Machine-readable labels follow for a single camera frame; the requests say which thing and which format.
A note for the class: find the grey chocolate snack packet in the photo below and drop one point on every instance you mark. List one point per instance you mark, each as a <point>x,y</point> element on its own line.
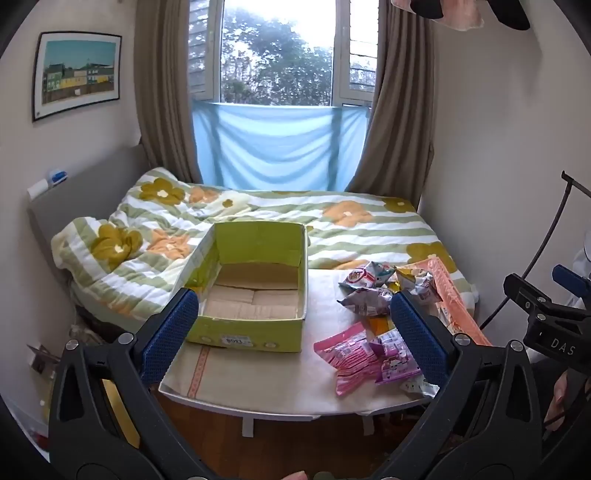
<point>364,302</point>

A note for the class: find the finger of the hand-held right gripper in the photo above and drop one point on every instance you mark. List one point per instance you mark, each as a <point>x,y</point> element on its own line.
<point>570,277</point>
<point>526,290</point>

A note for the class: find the green cardboard box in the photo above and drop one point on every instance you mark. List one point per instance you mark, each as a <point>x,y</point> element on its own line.
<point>249,332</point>

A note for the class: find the brown curtain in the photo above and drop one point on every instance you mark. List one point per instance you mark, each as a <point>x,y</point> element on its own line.
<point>397,115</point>
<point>166,92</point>

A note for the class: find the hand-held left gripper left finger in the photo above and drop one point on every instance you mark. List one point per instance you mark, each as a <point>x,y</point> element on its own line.
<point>173,332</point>

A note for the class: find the white framed window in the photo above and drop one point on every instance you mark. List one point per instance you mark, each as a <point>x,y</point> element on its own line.
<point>277,50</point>

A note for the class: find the grey headboard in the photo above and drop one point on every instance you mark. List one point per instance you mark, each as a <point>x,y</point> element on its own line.
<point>92,184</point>

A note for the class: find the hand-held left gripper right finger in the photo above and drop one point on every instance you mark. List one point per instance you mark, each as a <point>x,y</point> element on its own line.
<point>415,337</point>

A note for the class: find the white red blue snack packet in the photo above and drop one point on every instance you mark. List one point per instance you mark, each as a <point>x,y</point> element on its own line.
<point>364,274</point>

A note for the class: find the brown cardboard piece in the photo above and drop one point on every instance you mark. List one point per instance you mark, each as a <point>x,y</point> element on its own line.
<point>41,360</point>

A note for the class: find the light blue cloth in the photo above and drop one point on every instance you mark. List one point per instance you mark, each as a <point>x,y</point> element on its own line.
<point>277,147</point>

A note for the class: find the yellow snack packet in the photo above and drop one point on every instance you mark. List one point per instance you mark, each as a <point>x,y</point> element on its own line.
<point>382,325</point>

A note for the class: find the silver white snack packet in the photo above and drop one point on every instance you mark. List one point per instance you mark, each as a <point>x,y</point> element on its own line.
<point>418,281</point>

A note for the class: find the white lint roller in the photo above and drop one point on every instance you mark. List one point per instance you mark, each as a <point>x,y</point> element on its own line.
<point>46,184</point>

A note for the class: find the black stand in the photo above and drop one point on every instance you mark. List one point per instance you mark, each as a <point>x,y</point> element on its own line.
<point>549,240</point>

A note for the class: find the white table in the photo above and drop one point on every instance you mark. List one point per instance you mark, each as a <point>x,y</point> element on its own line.
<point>249,417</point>

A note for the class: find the person's right hand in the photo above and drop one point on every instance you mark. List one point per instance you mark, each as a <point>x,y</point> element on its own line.
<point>559,397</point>

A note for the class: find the floral striped blanket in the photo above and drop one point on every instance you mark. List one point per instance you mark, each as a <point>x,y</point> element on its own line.
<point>346,221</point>

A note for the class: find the purple pink snack packet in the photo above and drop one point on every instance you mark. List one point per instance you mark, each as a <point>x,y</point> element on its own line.
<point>392,357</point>

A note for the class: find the hanging pink garment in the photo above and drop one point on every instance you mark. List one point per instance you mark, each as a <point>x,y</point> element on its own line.
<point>461,16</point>

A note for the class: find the orange patterned cloth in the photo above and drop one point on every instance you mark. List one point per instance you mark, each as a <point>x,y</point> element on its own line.
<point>457,295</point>

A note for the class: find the framed wall picture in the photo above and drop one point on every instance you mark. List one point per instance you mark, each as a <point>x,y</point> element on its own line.
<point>76,74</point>

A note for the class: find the gold snack packet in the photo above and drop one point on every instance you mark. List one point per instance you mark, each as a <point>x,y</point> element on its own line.
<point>393,287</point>

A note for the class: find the small white snack packet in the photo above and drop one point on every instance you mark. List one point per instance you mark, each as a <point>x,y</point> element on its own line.
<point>415,386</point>

